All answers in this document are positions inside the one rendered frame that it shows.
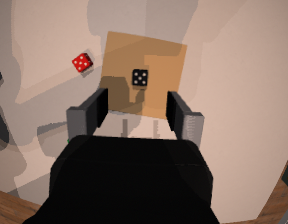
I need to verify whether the orange flat mat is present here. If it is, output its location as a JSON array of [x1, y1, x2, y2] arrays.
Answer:
[[99, 31, 187, 120]]

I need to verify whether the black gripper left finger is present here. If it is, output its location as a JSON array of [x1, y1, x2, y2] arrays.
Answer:
[[66, 88, 108, 142]]

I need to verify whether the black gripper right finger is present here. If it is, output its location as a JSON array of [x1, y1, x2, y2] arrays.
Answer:
[[166, 91, 205, 148]]

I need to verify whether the black die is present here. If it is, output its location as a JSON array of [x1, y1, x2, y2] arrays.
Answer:
[[132, 69, 148, 86]]

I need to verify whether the red die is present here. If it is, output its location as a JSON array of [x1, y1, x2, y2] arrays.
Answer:
[[72, 53, 93, 73]]

